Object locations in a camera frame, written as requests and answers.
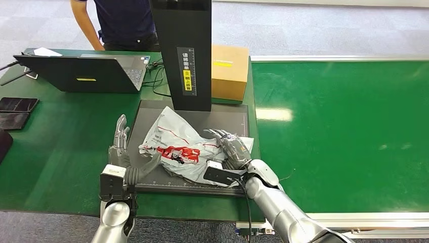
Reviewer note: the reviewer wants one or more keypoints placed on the aluminium conveyor frame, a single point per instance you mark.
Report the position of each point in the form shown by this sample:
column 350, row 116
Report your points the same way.
column 385, row 220

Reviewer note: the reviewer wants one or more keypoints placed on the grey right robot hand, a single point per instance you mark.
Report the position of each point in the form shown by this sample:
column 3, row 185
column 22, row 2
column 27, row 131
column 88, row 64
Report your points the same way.
column 234, row 151

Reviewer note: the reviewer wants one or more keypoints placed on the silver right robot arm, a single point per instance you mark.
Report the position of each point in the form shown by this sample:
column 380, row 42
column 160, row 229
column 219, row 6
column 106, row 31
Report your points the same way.
column 285, row 211

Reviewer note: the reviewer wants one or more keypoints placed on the black container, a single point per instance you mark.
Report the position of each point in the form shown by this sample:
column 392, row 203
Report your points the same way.
column 4, row 146

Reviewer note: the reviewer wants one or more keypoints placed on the black weighing platform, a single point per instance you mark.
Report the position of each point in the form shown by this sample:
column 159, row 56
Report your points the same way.
column 207, row 117

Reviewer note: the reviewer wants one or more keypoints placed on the white paper sheet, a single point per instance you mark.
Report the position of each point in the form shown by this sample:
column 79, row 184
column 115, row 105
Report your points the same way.
column 45, row 52

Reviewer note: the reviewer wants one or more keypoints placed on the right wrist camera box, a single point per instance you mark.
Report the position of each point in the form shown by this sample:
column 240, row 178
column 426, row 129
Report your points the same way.
column 221, row 175

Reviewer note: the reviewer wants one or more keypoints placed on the black scanner column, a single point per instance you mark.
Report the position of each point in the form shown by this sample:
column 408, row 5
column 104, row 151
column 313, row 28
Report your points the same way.
column 184, row 33

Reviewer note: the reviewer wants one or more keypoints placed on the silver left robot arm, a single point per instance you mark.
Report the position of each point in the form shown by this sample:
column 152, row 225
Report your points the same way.
column 114, row 221

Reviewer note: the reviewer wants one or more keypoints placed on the brown cardboard box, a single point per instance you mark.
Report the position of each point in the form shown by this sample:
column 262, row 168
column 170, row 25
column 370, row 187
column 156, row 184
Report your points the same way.
column 229, row 73

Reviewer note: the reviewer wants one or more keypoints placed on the white red printed plastic package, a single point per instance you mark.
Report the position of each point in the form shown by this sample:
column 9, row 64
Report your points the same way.
column 181, row 151

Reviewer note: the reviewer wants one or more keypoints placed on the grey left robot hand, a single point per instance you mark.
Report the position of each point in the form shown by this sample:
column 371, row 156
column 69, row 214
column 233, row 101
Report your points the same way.
column 118, row 151

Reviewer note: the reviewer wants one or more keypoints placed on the person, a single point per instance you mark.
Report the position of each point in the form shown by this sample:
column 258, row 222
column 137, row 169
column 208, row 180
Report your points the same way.
column 124, row 23

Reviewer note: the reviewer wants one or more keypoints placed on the black laptop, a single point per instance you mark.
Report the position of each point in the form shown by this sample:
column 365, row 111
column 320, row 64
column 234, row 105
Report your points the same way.
column 87, row 75

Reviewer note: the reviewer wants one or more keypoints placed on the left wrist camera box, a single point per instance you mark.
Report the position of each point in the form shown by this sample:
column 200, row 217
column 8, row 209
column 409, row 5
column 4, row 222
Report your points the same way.
column 112, row 184

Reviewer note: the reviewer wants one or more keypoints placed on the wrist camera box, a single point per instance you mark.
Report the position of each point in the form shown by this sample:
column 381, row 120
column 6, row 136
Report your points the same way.
column 221, row 175
column 112, row 184

